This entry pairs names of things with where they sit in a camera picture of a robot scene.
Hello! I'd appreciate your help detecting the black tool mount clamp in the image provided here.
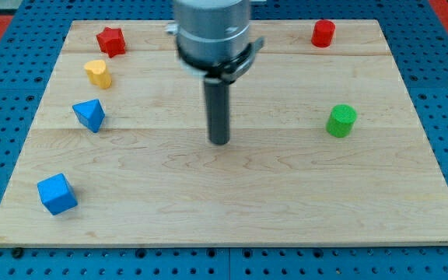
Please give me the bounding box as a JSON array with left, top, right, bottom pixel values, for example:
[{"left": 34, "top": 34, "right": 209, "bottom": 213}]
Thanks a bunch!
[{"left": 176, "top": 37, "right": 264, "bottom": 83}]

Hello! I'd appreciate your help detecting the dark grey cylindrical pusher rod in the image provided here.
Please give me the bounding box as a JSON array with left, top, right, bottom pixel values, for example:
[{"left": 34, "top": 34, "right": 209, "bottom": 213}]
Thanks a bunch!
[{"left": 203, "top": 78, "right": 230, "bottom": 145}]

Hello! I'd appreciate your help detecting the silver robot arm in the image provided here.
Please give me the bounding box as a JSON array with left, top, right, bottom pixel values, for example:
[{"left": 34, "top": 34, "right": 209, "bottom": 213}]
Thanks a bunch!
[{"left": 166, "top": 0, "right": 264, "bottom": 145}]

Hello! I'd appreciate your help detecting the wooden board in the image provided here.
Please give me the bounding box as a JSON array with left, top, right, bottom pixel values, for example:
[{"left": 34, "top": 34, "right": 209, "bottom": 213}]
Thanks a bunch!
[{"left": 0, "top": 19, "right": 448, "bottom": 248}]

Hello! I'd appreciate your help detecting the red cylinder block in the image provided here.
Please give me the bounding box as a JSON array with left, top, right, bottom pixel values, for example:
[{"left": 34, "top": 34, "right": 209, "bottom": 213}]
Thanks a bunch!
[{"left": 311, "top": 19, "right": 336, "bottom": 47}]

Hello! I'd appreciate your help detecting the red star block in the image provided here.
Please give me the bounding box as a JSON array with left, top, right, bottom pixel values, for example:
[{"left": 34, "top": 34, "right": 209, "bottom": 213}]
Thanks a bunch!
[{"left": 96, "top": 27, "right": 126, "bottom": 58}]

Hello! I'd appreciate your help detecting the yellow heart block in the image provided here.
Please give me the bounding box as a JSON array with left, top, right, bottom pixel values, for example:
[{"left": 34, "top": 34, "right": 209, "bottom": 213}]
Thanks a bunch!
[{"left": 84, "top": 60, "right": 112, "bottom": 89}]

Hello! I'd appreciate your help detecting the green cylinder block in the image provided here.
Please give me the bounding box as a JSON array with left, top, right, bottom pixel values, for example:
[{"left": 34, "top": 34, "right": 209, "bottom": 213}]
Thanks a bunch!
[{"left": 326, "top": 104, "right": 358, "bottom": 138}]

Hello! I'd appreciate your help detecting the blue triangle block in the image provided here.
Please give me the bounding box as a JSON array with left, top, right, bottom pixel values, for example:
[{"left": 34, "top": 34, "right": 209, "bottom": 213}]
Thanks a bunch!
[{"left": 72, "top": 99, "right": 105, "bottom": 133}]

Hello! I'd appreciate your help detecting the blue cube block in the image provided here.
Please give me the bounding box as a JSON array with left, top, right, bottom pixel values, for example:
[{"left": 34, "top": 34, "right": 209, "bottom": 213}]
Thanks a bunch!
[{"left": 37, "top": 173, "right": 78, "bottom": 215}]

